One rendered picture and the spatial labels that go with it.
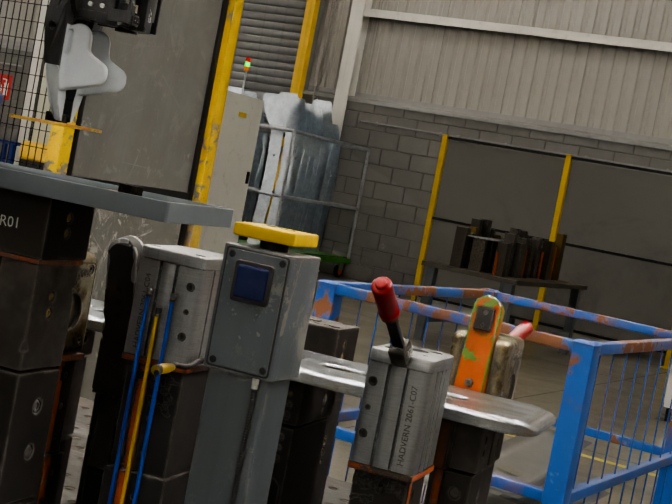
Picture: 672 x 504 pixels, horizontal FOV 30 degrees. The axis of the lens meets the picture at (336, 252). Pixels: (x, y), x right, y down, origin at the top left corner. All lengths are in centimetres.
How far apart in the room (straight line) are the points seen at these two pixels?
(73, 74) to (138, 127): 362
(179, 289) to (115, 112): 343
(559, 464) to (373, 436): 195
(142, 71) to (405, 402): 367
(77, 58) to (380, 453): 48
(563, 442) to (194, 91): 251
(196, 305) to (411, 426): 26
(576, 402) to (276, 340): 210
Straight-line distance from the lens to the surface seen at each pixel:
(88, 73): 121
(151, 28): 125
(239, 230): 111
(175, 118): 502
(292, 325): 111
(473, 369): 154
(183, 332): 130
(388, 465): 124
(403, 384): 122
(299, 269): 110
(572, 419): 315
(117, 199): 112
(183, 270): 130
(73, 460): 206
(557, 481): 318
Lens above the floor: 121
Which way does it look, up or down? 3 degrees down
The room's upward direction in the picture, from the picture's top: 11 degrees clockwise
